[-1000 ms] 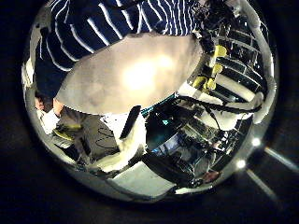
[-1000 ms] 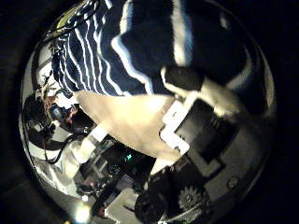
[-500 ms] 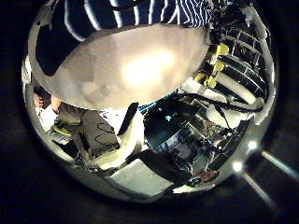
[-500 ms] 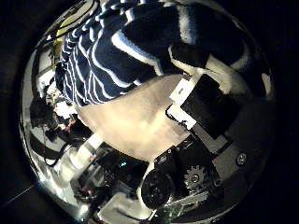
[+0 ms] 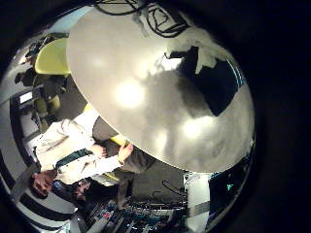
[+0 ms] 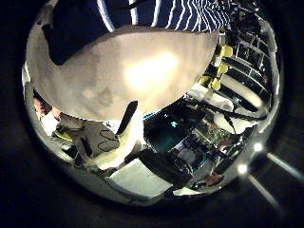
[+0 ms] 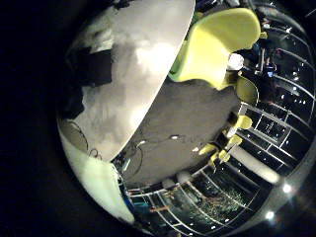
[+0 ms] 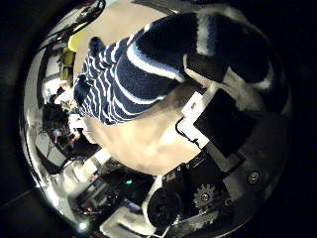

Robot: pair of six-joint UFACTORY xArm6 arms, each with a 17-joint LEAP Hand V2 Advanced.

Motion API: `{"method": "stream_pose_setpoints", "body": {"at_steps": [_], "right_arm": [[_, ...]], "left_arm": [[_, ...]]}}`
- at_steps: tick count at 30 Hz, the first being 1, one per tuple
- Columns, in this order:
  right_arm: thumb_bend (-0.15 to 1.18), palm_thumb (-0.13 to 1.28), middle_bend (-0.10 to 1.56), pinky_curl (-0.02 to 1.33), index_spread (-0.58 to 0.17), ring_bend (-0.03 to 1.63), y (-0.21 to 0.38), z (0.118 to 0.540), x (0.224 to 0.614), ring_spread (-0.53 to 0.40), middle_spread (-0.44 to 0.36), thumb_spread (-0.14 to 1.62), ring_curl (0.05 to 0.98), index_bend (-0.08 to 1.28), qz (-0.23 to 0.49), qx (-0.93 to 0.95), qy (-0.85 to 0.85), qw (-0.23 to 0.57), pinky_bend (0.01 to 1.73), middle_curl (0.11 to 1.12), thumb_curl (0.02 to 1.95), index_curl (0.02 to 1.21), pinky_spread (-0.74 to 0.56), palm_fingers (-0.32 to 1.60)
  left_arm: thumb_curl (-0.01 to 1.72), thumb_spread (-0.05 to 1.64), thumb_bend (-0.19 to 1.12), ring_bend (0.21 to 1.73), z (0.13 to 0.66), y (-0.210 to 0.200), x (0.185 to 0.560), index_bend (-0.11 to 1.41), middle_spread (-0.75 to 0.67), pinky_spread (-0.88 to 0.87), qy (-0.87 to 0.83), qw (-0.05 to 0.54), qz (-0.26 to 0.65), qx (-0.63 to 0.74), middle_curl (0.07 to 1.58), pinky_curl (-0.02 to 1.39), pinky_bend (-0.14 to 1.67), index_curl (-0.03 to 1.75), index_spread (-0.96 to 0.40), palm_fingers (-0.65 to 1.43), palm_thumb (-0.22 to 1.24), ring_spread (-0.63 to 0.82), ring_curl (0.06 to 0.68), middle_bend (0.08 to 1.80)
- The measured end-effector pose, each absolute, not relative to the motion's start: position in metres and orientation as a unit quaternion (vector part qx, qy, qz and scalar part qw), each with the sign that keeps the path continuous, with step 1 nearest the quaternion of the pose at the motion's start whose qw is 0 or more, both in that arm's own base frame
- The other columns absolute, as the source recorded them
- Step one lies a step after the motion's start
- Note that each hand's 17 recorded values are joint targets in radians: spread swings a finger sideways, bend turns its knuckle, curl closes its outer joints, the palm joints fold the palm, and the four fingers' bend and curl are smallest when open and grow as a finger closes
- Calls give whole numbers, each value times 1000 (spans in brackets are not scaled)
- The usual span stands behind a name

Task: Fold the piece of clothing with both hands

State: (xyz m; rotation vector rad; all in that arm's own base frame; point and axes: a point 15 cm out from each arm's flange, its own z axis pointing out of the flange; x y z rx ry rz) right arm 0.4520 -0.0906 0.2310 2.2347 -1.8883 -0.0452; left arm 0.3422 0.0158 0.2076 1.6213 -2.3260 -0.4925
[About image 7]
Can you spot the large yellow green chair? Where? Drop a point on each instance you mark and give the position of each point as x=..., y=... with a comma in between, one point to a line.
x=217, y=46

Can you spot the yellow green stool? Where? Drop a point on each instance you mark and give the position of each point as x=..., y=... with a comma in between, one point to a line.
x=243, y=121
x=208, y=149
x=234, y=140
x=221, y=156

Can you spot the white round lamp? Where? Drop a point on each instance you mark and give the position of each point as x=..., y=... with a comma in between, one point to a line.
x=235, y=62

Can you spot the small yellow green chair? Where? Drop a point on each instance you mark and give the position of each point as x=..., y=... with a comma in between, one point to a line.
x=247, y=90

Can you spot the long white bench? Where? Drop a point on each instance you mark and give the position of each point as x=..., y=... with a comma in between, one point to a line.
x=255, y=164

